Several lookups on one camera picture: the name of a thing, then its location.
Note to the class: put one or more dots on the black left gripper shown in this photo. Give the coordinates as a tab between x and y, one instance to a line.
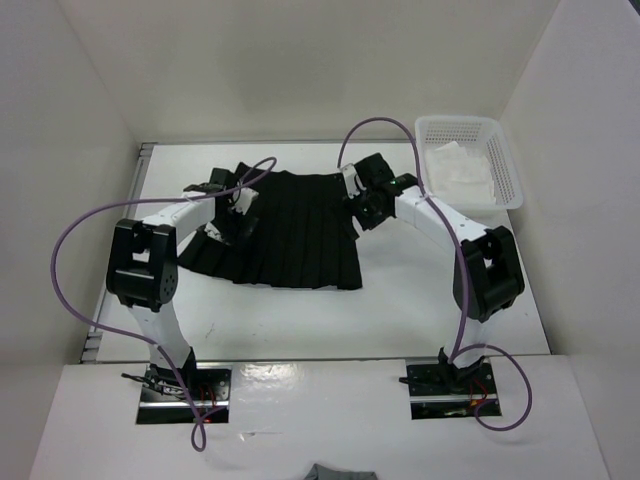
236	236

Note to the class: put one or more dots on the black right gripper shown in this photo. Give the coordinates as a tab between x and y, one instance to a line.
364	222

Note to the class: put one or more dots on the black pleated skirt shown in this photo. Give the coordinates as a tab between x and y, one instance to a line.
299	242

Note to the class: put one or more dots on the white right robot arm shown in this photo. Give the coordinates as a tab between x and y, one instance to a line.
487	274

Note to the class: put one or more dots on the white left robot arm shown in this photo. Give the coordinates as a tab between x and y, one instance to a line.
143	268

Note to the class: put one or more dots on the white cloth in basket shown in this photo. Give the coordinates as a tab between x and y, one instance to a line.
459	175

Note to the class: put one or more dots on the white perforated plastic basket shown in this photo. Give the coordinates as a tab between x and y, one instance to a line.
487	136

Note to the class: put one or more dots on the grey folded cloth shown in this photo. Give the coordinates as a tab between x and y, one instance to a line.
320	472

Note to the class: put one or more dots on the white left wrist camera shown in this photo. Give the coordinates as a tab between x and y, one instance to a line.
242	200

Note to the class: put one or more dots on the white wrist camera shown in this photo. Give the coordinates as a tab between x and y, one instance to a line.
242	200
353	185

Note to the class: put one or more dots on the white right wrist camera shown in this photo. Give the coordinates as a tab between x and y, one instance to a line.
353	185

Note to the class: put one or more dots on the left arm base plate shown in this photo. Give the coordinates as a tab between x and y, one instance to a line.
163	402

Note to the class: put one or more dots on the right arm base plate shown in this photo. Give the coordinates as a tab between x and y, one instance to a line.
440	391

